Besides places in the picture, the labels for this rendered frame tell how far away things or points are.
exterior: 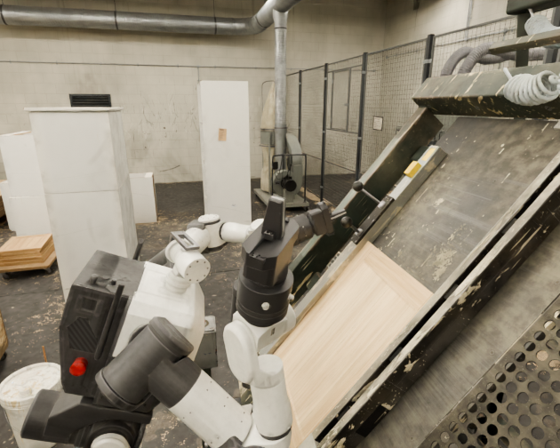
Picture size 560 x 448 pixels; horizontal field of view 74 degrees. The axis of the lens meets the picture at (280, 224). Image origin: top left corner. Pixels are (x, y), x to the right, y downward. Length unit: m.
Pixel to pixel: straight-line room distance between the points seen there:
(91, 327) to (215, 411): 0.33
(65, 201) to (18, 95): 6.32
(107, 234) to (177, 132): 5.94
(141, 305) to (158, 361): 0.16
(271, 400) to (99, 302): 0.41
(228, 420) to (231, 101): 4.35
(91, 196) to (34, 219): 2.06
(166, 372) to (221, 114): 4.29
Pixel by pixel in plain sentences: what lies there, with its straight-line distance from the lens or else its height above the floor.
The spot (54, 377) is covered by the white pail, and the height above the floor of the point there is 0.36.
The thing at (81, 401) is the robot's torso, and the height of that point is 1.09.
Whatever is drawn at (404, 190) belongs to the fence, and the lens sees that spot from 1.31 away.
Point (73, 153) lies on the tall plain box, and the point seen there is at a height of 1.40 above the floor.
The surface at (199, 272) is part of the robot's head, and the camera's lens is 0.89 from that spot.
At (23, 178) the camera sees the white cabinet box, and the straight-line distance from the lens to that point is 5.42.
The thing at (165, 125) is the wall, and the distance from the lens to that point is 9.23.
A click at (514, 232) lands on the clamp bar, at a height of 1.52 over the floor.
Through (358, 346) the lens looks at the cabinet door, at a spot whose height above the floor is 1.14.
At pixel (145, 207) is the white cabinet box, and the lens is 6.21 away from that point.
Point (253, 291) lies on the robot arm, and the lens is 0.57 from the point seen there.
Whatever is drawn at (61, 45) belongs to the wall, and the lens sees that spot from 9.52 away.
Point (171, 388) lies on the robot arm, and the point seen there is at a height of 1.28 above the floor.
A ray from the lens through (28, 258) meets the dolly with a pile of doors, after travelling 4.86.
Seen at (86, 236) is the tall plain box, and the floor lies 0.70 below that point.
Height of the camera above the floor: 1.77
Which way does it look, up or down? 18 degrees down
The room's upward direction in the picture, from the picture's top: straight up
